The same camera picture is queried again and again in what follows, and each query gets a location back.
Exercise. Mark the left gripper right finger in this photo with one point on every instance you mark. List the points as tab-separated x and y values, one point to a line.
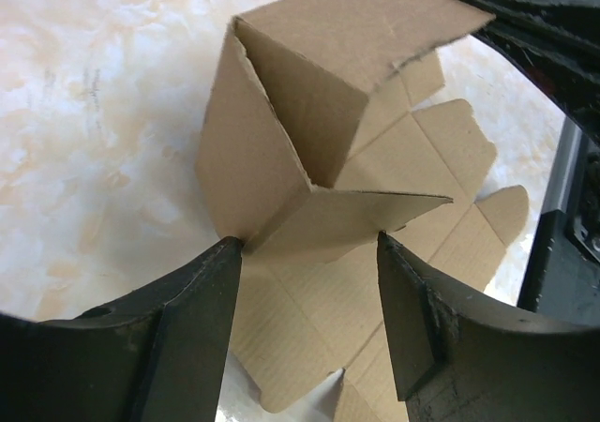
460	355

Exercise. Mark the brown cardboard box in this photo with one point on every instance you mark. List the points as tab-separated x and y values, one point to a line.
317	137

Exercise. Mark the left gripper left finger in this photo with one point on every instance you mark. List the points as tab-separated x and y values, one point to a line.
155	354

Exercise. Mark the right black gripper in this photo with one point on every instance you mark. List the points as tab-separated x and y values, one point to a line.
555	44

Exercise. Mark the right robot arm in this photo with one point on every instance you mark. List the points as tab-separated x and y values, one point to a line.
562	275

